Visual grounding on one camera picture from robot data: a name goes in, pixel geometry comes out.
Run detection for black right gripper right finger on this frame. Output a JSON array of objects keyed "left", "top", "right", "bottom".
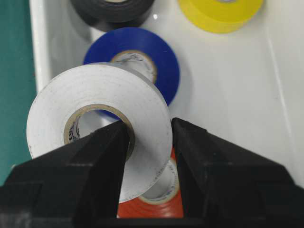
[{"left": 171, "top": 118, "right": 304, "bottom": 228}]

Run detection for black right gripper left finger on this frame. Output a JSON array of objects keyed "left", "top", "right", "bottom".
[{"left": 0, "top": 120, "right": 131, "bottom": 228}]

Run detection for red tape roll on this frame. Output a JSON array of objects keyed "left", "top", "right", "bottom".
[{"left": 117, "top": 150, "right": 184, "bottom": 218}]

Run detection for white tape roll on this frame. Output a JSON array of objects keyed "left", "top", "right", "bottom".
[{"left": 26, "top": 63, "right": 172, "bottom": 203}]

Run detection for blue tape roll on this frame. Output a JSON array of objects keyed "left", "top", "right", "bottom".
[{"left": 83, "top": 27, "right": 180, "bottom": 105}]

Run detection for yellow tape roll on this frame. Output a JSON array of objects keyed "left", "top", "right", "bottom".
[{"left": 178, "top": 0, "right": 264, "bottom": 34}]

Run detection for black tape roll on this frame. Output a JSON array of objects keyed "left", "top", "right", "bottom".
[{"left": 71, "top": 0, "right": 154, "bottom": 32}]

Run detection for white plastic case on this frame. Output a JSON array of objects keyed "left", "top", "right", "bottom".
[{"left": 28, "top": 0, "right": 304, "bottom": 190}]

